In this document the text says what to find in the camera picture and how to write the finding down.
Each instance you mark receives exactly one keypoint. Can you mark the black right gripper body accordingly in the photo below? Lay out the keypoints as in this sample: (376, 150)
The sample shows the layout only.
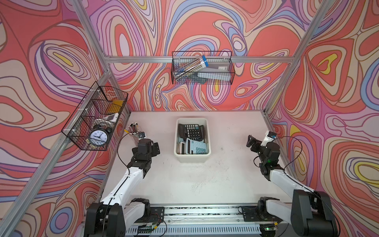
(262, 157)

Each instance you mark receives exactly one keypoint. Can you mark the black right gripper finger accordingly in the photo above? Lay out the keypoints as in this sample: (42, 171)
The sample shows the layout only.
(256, 148)
(250, 141)

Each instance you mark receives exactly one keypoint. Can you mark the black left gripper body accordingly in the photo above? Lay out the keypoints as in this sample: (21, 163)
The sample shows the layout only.
(148, 160)

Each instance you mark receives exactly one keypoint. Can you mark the black calculator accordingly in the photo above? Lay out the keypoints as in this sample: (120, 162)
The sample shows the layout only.
(191, 131)

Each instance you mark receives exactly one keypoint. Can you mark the white plastic storage box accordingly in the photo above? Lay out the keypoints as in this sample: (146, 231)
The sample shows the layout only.
(180, 144)

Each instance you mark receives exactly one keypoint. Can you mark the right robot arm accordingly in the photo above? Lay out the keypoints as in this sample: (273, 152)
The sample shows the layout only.
(310, 213)

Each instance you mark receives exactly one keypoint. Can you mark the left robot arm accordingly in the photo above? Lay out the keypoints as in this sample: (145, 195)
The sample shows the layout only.
(115, 213)

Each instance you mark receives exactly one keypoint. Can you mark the clear pencil cup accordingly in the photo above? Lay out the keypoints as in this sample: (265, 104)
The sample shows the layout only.
(133, 129)

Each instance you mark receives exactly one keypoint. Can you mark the black alarm clock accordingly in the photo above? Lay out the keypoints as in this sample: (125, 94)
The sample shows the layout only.
(100, 135)

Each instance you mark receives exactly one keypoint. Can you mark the pencil bundle in basket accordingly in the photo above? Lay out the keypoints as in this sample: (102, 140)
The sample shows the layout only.
(183, 71)

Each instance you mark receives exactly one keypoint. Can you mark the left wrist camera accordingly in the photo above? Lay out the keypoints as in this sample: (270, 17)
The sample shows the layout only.
(141, 135)

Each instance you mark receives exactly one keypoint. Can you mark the black wire basket left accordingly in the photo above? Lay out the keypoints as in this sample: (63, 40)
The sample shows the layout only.
(101, 105)

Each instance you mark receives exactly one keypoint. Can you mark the black wire basket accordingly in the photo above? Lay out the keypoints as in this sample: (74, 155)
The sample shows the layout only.
(214, 58)
(101, 105)

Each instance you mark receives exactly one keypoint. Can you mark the black wire basket back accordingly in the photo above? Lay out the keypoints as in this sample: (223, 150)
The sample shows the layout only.
(214, 58)

